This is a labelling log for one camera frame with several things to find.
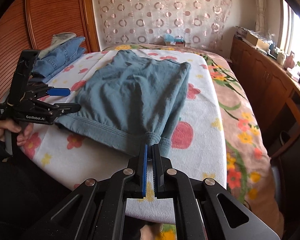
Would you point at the folded blue denim jeans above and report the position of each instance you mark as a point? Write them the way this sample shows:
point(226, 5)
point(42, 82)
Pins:
point(55, 61)

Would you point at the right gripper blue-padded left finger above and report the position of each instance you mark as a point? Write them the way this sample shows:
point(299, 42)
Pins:
point(136, 187)

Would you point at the wooden sideboard cabinet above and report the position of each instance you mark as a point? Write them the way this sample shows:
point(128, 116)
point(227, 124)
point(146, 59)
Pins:
point(273, 95)

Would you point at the pink bottle on cabinet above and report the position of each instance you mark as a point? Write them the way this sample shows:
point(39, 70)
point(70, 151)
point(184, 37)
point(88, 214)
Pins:
point(289, 62)

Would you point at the teal grey shorts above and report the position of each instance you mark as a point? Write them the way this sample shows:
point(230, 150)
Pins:
point(130, 102)

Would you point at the wooden louvered wardrobe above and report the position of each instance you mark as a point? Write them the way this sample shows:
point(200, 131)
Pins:
point(30, 24)

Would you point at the white floral towel sheet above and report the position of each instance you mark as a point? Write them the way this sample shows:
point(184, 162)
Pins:
point(197, 143)

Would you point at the circle patterned sheer curtain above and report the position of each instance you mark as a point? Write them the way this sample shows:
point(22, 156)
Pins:
point(199, 23)

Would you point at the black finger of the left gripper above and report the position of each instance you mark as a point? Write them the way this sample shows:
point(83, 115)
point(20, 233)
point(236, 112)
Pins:
point(59, 109)

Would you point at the box with blue cloth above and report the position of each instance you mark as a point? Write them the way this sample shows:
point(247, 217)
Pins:
point(177, 41)

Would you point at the window with wooden frame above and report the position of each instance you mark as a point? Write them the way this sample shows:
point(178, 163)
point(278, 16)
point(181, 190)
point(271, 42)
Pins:
point(290, 33)

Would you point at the folded olive green pants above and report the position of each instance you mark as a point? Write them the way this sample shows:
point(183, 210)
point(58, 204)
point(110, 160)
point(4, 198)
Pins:
point(57, 40)

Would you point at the cardboard box on cabinet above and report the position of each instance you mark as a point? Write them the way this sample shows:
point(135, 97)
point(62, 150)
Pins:
point(257, 42)

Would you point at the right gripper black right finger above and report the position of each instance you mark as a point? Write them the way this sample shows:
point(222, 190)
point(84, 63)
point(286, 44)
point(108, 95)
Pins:
point(160, 166)

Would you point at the person's left hand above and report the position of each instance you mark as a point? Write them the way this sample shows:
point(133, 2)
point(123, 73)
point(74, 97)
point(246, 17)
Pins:
point(23, 133)

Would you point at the window drape curtain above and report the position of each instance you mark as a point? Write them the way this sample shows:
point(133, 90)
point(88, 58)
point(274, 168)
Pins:
point(260, 25)

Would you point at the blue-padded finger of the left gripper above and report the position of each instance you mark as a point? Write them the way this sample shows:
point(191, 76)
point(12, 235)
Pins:
point(64, 92)

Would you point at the white jar on cabinet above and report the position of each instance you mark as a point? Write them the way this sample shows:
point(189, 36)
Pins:
point(281, 57)

